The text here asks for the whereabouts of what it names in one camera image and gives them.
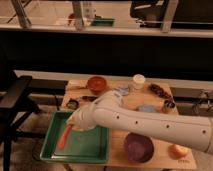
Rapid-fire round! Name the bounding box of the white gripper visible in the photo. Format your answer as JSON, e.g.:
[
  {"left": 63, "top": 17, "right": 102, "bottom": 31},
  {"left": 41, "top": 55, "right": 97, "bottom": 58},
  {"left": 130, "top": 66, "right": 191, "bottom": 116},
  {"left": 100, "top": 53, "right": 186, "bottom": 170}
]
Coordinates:
[{"left": 66, "top": 105, "right": 97, "bottom": 131}]

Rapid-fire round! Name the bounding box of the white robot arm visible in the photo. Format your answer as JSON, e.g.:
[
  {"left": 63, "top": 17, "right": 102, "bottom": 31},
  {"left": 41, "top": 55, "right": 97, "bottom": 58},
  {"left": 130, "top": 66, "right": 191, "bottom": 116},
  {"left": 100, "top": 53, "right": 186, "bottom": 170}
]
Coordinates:
[{"left": 67, "top": 91, "right": 213, "bottom": 155}]

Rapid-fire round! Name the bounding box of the green plastic tray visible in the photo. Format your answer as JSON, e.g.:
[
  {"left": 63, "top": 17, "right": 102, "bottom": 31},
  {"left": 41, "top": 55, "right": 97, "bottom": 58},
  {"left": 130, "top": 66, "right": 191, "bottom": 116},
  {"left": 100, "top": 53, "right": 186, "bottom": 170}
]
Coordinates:
[{"left": 40, "top": 111, "right": 109, "bottom": 164}]

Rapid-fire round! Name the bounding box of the small dark round dish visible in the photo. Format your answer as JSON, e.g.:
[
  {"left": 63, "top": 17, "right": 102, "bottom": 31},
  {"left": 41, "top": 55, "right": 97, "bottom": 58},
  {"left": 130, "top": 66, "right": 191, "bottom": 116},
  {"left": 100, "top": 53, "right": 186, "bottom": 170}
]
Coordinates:
[{"left": 66, "top": 99, "right": 79, "bottom": 110}]

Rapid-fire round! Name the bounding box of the red bowl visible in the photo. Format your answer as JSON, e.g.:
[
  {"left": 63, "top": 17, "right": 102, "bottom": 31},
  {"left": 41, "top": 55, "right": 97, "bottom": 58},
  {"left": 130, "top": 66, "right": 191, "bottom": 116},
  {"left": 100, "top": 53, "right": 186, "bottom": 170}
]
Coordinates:
[{"left": 87, "top": 76, "right": 107, "bottom": 94}]

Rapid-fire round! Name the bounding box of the clear blue plastic lid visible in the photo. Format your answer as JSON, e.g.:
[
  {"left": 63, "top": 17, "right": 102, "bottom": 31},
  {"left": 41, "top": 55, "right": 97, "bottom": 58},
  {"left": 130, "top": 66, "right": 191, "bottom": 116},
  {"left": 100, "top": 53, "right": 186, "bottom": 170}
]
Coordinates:
[{"left": 115, "top": 85, "right": 130, "bottom": 96}]

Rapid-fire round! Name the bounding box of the blue cloth piece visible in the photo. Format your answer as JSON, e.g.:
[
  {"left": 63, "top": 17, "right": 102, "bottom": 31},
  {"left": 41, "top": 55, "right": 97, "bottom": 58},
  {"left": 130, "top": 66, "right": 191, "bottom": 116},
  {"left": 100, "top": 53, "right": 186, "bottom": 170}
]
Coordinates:
[{"left": 137, "top": 105, "right": 156, "bottom": 113}]

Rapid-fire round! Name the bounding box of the purple bowl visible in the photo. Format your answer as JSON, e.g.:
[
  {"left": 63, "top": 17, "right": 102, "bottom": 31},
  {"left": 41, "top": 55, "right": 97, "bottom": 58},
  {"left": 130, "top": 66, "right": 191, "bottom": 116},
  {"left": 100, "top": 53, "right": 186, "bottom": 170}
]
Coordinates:
[{"left": 124, "top": 133, "right": 154, "bottom": 163}]

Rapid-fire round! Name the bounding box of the white cup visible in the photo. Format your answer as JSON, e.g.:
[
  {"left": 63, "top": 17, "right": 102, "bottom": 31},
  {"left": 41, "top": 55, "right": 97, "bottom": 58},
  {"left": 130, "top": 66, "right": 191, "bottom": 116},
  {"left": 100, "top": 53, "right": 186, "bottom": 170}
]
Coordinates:
[{"left": 132, "top": 74, "right": 145, "bottom": 89}]

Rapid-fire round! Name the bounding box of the brown pinecone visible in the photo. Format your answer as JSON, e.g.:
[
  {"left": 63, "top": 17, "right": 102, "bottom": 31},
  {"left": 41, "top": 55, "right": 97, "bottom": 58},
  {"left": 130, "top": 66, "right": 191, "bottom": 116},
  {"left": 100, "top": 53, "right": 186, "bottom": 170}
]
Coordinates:
[{"left": 149, "top": 84, "right": 172, "bottom": 99}]

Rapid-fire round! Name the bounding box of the orange apple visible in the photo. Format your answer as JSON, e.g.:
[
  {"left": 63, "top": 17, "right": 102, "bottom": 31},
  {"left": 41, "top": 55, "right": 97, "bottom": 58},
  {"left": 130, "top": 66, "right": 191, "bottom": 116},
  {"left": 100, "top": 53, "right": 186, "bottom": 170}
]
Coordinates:
[{"left": 169, "top": 144, "right": 189, "bottom": 158}]

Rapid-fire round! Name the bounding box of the green box on shelf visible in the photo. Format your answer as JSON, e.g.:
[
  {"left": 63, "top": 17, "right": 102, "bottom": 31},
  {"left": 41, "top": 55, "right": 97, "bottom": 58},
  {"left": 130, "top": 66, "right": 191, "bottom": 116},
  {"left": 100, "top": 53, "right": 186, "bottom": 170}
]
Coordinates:
[{"left": 91, "top": 18, "right": 114, "bottom": 26}]

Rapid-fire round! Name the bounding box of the black handled tool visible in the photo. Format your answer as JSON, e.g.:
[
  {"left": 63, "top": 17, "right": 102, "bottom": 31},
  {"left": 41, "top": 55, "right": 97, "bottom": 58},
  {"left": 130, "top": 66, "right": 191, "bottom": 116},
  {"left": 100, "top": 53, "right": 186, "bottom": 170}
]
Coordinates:
[{"left": 82, "top": 96, "right": 98, "bottom": 102}]

